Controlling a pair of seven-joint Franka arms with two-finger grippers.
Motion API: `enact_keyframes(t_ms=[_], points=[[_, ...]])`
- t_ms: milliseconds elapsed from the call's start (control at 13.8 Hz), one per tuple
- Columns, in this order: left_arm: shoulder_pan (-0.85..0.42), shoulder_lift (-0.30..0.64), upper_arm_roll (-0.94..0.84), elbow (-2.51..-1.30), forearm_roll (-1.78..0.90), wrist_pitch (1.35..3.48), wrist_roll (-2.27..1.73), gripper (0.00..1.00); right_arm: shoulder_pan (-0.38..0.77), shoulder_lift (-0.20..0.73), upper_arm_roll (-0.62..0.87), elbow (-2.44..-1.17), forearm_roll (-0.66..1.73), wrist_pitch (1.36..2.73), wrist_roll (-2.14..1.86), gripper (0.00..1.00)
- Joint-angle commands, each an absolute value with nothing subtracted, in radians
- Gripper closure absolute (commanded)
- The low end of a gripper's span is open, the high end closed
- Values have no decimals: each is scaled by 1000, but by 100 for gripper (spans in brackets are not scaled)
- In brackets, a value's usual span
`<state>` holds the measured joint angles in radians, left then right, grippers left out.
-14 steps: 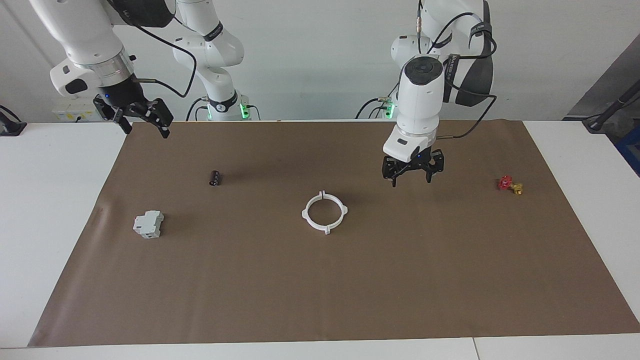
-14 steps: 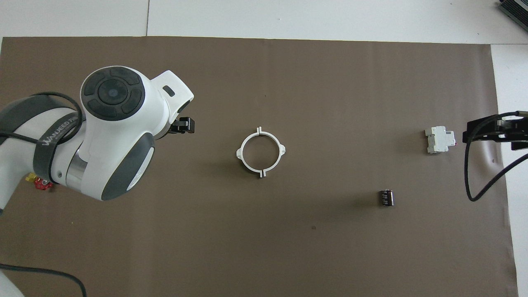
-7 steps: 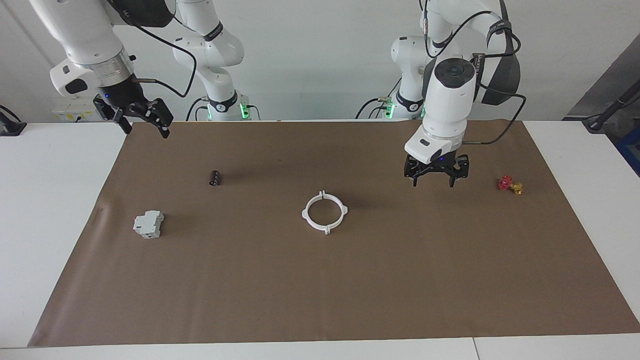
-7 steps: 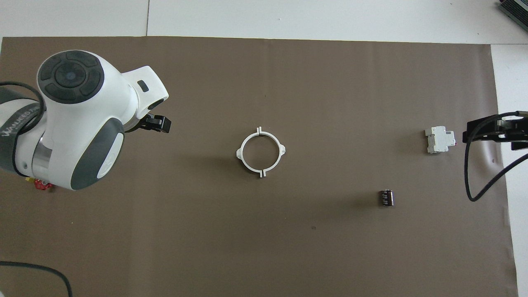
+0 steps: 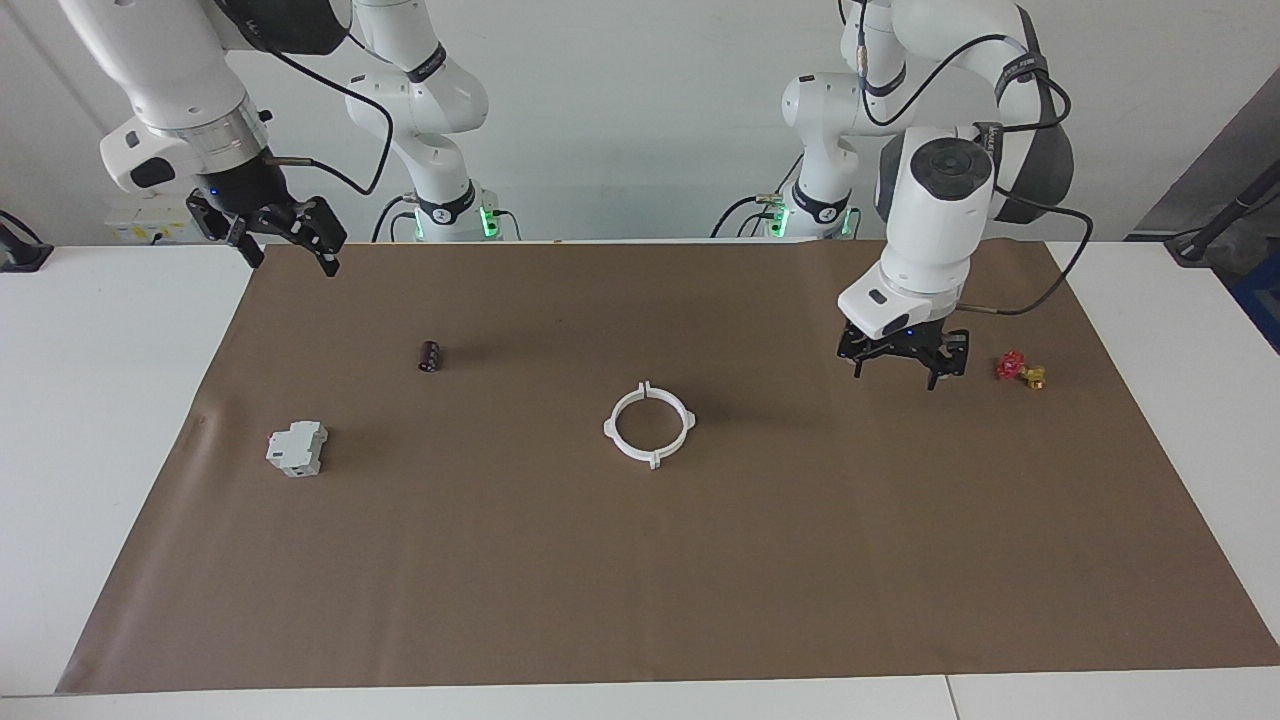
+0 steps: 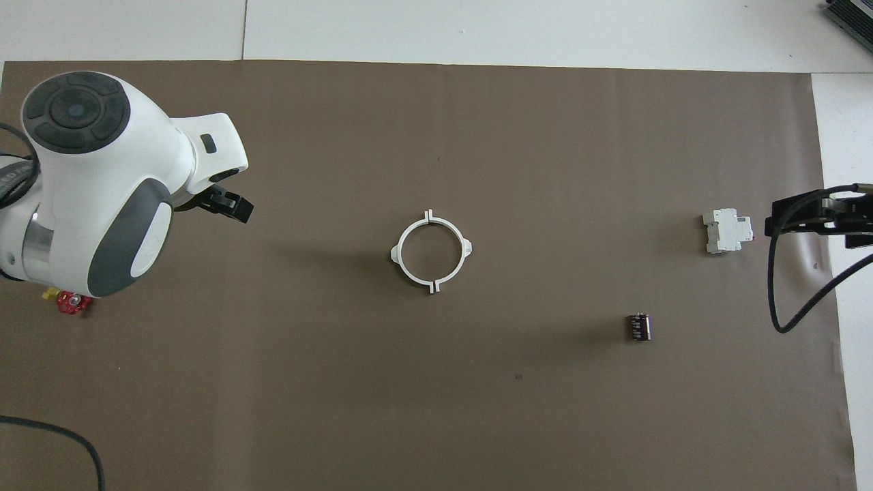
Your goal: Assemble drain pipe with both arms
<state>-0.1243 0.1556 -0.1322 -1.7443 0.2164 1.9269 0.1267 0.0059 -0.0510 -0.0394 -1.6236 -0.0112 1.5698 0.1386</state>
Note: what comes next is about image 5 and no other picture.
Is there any white circuit breaker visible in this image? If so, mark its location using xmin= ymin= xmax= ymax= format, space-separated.
xmin=265 ymin=420 xmax=329 ymax=478

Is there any red handwheel brass valve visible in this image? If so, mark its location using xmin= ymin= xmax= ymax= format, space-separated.
xmin=996 ymin=350 xmax=1047 ymax=391

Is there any brown paper mat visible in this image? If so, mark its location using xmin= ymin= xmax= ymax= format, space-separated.
xmin=55 ymin=240 xmax=1280 ymax=696

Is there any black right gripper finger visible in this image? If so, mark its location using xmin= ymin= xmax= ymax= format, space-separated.
xmin=300 ymin=197 xmax=348 ymax=278
xmin=188 ymin=192 xmax=266 ymax=269

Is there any black base cable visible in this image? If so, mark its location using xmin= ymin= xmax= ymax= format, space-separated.
xmin=711 ymin=193 xmax=796 ymax=239
xmin=372 ymin=195 xmax=415 ymax=244

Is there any black clamp mount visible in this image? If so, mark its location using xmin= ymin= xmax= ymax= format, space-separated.
xmin=0 ymin=210 xmax=53 ymax=273

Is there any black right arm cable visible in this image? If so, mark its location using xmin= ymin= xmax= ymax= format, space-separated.
xmin=215 ymin=0 xmax=393 ymax=197

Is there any white half pipe clamp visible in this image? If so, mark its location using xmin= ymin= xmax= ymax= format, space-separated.
xmin=648 ymin=381 xmax=696 ymax=471
xmin=603 ymin=381 xmax=655 ymax=471

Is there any white wall socket box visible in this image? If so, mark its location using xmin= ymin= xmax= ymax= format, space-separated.
xmin=105 ymin=195 xmax=216 ymax=244

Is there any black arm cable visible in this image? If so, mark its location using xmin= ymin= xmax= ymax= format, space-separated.
xmin=855 ymin=0 xmax=1094 ymax=317
xmin=215 ymin=0 xmax=393 ymax=197

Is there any black stand leg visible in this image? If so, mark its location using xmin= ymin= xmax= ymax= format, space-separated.
xmin=1165 ymin=160 xmax=1280 ymax=266

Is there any blue crate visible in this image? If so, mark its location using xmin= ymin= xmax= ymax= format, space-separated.
xmin=1232 ymin=250 xmax=1280 ymax=353

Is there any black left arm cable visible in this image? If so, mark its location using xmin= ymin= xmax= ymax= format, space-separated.
xmin=855 ymin=0 xmax=1094 ymax=317

